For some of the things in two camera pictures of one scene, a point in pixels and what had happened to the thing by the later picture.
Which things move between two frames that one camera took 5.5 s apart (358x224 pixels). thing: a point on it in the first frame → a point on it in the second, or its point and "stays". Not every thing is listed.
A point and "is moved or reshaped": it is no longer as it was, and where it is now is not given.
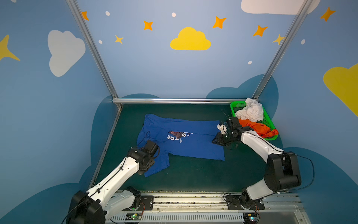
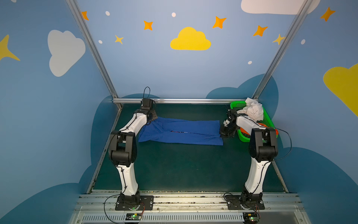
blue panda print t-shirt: (189, 138) is moved or reshaped
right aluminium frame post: (295, 23) stays
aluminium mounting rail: (213, 207) stays
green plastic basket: (236, 106) stays
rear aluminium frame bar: (151, 100) stays
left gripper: (147, 164) → (152, 116)
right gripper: (226, 136) → (225, 131)
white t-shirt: (253, 111) stays
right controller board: (250, 218) stays
